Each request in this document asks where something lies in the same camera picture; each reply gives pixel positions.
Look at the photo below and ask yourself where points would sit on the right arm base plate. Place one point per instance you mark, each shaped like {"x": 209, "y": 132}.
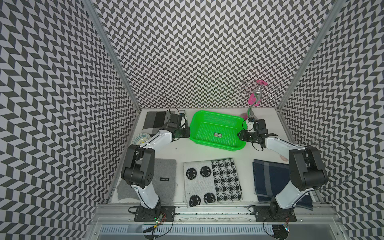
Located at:
{"x": 274, "y": 214}

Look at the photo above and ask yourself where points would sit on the pink plastic cup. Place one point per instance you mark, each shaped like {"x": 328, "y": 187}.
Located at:
{"x": 284, "y": 158}

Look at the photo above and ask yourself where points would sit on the smiley checkered scarf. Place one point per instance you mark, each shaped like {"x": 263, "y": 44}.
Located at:
{"x": 211, "y": 182}

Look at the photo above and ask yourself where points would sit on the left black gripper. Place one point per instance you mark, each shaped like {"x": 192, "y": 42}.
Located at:
{"x": 187, "y": 132}

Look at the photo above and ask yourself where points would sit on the aluminium front rail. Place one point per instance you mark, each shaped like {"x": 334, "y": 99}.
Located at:
{"x": 213, "y": 214}

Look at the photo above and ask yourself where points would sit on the green plastic basket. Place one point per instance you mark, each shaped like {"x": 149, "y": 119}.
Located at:
{"x": 217, "y": 130}

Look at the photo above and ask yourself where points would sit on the black grey block scarf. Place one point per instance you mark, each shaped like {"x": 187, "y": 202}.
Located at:
{"x": 158, "y": 121}

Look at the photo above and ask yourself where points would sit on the patterned small bowl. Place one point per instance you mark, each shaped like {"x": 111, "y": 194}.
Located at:
{"x": 140, "y": 138}

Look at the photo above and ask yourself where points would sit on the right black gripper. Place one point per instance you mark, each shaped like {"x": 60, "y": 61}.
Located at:
{"x": 242, "y": 135}

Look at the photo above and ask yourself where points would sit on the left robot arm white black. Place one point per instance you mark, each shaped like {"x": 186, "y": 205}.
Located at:
{"x": 139, "y": 164}

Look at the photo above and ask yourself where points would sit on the navy striped scarf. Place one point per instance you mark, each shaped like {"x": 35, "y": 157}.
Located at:
{"x": 269, "y": 179}

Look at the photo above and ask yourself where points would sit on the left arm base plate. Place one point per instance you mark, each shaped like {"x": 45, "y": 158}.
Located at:
{"x": 151, "y": 215}

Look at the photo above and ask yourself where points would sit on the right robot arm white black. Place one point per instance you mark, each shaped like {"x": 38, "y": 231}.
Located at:
{"x": 307, "y": 170}

